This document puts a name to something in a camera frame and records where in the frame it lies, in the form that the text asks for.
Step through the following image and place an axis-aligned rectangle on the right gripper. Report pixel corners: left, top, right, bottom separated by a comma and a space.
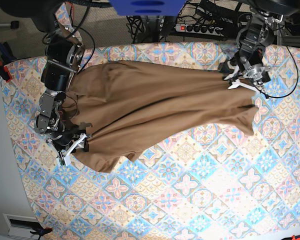
49, 132, 90, 166

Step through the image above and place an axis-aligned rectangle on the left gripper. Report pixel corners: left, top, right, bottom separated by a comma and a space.
223, 63, 270, 100

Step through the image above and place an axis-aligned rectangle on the brown t-shirt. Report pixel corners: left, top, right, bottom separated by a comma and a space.
68, 60, 258, 173

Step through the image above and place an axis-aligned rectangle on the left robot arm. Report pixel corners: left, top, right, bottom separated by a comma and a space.
224, 13, 274, 100

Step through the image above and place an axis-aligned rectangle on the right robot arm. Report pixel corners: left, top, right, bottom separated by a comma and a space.
32, 0, 88, 166

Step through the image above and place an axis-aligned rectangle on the black power strip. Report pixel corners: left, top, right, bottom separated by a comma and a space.
174, 23, 224, 37

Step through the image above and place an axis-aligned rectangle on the orange black spring clamp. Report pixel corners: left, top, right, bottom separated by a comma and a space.
29, 227, 53, 237

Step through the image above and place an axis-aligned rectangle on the white floor vent box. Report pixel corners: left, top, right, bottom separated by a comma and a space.
3, 213, 41, 240

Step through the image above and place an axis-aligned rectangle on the patterned tablecloth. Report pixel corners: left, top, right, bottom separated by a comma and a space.
1, 45, 300, 240

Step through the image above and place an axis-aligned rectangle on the red black clamp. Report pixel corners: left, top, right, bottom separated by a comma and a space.
0, 61, 12, 83

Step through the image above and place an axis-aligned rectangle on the black floor block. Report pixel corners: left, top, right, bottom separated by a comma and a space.
10, 20, 20, 30

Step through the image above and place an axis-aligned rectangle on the red clamp bottom edge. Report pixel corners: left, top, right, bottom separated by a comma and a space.
287, 235, 300, 240

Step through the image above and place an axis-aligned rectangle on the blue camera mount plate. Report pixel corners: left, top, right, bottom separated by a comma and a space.
109, 0, 186, 16

